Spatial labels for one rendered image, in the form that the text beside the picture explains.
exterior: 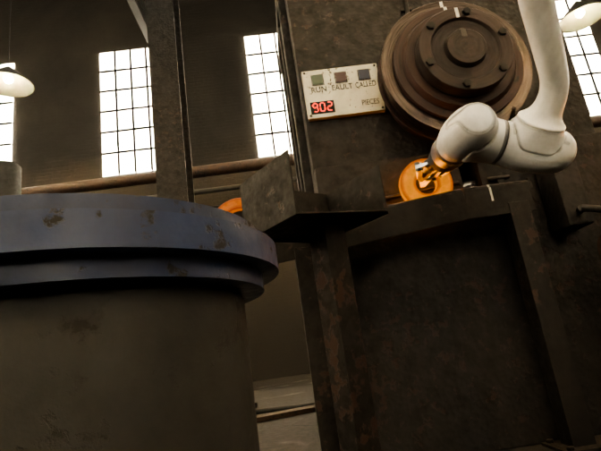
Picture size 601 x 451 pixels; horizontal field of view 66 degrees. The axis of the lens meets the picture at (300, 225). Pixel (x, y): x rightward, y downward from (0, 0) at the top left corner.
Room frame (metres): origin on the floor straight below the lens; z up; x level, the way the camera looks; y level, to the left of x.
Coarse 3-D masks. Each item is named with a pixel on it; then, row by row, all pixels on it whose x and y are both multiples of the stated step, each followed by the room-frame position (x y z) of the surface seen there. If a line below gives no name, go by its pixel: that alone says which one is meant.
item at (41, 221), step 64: (0, 256) 0.23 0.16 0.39; (64, 256) 0.24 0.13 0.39; (128, 256) 0.26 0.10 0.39; (192, 256) 0.29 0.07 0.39; (256, 256) 0.32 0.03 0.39; (0, 320) 0.25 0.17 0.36; (64, 320) 0.26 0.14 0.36; (128, 320) 0.28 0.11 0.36; (192, 320) 0.31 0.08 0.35; (0, 384) 0.25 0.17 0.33; (64, 384) 0.26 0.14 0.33; (128, 384) 0.27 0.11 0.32; (192, 384) 0.30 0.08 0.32; (0, 448) 0.25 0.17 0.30; (64, 448) 0.26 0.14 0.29; (128, 448) 0.27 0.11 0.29; (192, 448) 0.30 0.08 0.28; (256, 448) 0.37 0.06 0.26
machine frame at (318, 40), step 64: (320, 0) 1.42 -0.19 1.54; (384, 0) 1.43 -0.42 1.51; (448, 0) 1.44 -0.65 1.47; (512, 0) 1.45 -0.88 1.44; (320, 64) 1.42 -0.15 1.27; (320, 128) 1.42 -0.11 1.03; (384, 128) 1.43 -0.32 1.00; (576, 128) 1.45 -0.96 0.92; (320, 192) 1.36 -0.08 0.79; (384, 256) 1.37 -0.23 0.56; (448, 256) 1.38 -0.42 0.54; (576, 256) 1.39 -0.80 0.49; (384, 320) 1.37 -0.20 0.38; (448, 320) 1.37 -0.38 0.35; (512, 320) 1.38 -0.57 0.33; (576, 320) 1.39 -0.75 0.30; (384, 384) 1.36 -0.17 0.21; (448, 384) 1.37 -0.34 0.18; (512, 384) 1.38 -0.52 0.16; (384, 448) 1.36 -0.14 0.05; (448, 448) 1.37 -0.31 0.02
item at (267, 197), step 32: (288, 160) 0.86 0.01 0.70; (256, 192) 0.97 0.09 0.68; (288, 192) 0.87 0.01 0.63; (352, 192) 1.10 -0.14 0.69; (384, 192) 1.02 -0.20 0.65; (256, 224) 0.98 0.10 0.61; (288, 224) 0.94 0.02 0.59; (320, 224) 1.00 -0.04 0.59; (352, 224) 1.08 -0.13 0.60; (320, 256) 1.01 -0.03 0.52; (320, 288) 1.03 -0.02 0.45; (352, 288) 1.03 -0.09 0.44; (352, 320) 1.02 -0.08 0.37; (352, 352) 1.01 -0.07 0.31; (352, 384) 1.00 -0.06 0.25; (352, 416) 1.00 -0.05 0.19; (352, 448) 1.01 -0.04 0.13
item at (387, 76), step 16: (416, 16) 1.28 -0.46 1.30; (496, 16) 1.29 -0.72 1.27; (400, 32) 1.28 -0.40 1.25; (512, 32) 1.29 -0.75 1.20; (384, 48) 1.27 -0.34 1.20; (384, 64) 1.27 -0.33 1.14; (528, 64) 1.29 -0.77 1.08; (384, 80) 1.28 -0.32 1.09; (528, 80) 1.29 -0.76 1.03; (400, 96) 1.28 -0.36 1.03; (400, 112) 1.32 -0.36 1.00; (416, 112) 1.28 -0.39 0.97; (416, 128) 1.34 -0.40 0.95; (432, 128) 1.28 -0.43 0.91
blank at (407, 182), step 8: (416, 160) 1.29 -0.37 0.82; (424, 160) 1.29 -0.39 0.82; (408, 168) 1.29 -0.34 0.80; (400, 176) 1.31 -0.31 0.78; (408, 176) 1.29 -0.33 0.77; (416, 176) 1.29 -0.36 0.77; (448, 176) 1.29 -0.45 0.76; (400, 184) 1.30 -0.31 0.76; (408, 184) 1.29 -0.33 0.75; (440, 184) 1.29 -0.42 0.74; (448, 184) 1.29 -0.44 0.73; (400, 192) 1.32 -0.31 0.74; (408, 192) 1.29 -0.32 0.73; (416, 192) 1.29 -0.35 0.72; (432, 192) 1.29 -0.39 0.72; (440, 192) 1.29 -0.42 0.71
